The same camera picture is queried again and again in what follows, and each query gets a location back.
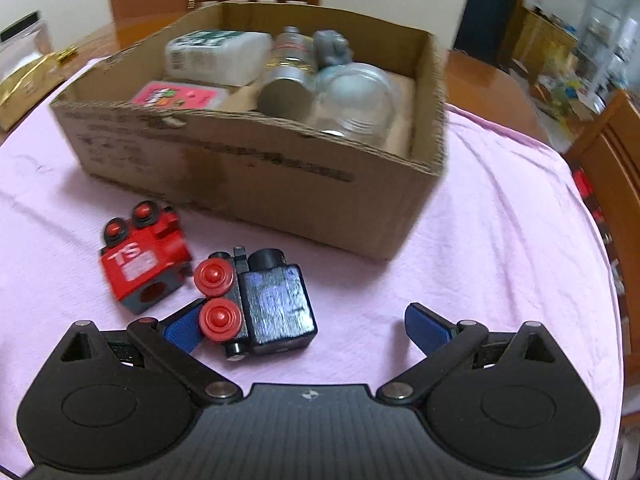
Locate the pink card case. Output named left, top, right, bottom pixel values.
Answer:
left=131, top=81, right=231, bottom=110

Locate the wooden cabinet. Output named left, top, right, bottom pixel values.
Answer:
left=510, top=6, right=582, bottom=78

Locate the brown cardboard box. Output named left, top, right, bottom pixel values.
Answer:
left=49, top=1, right=450, bottom=261

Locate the black lidded clear container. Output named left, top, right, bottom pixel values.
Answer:
left=0, top=10, right=54, bottom=82

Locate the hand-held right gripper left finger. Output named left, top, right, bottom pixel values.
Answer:
left=61, top=302, right=244, bottom=407

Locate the grey toy figure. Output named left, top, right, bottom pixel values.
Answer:
left=312, top=30, right=357, bottom=69

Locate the silver capped clear bottle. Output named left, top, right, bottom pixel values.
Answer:
left=257, top=27, right=322, bottom=122

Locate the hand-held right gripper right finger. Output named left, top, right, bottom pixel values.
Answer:
left=375, top=302, right=562, bottom=406

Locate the red toy train car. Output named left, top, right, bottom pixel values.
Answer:
left=98, top=200, right=195, bottom=316

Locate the golden box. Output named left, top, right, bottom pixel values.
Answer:
left=0, top=47, right=79, bottom=132

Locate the blue toy train car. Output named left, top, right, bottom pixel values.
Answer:
left=192, top=246, right=320, bottom=362

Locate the white tissue packet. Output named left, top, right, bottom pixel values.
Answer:
left=165, top=30, right=274, bottom=87

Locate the pink tablecloth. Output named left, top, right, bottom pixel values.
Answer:
left=0, top=57, right=626, bottom=476

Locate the clear glass jar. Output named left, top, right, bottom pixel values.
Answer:
left=304, top=62, right=397, bottom=150

